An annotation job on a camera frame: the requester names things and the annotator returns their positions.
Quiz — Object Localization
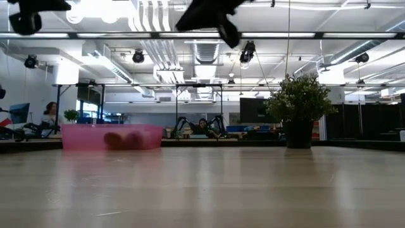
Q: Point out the large black monitor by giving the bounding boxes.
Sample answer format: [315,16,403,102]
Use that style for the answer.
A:
[239,97,277,124]

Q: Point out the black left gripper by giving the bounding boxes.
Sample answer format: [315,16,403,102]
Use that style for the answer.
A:
[175,0,254,49]

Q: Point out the black background cable loop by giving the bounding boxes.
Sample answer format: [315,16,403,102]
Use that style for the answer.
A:
[0,125,27,142]

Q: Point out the black background workstation frame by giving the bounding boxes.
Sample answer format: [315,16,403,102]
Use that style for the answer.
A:
[54,82,106,134]
[175,82,223,139]

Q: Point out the black partition panels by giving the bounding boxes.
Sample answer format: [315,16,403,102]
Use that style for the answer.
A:
[325,101,405,142]

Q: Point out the black ceiling spotlight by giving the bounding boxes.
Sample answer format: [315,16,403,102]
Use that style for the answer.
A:
[239,41,256,63]
[132,49,146,64]
[354,52,370,64]
[23,54,38,69]

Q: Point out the small background plant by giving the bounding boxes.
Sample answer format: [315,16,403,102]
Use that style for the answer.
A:
[63,109,80,124]

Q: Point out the blue-screen monitor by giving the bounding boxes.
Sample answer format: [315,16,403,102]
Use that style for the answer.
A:
[8,102,30,124]

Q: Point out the potted green plant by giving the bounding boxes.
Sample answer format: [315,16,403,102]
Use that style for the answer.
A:
[265,72,339,149]

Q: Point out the pink plastic basket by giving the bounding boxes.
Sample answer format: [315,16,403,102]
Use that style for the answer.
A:
[60,123,164,151]

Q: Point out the person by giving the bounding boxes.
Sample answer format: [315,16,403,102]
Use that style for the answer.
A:
[40,101,65,129]
[189,117,222,139]

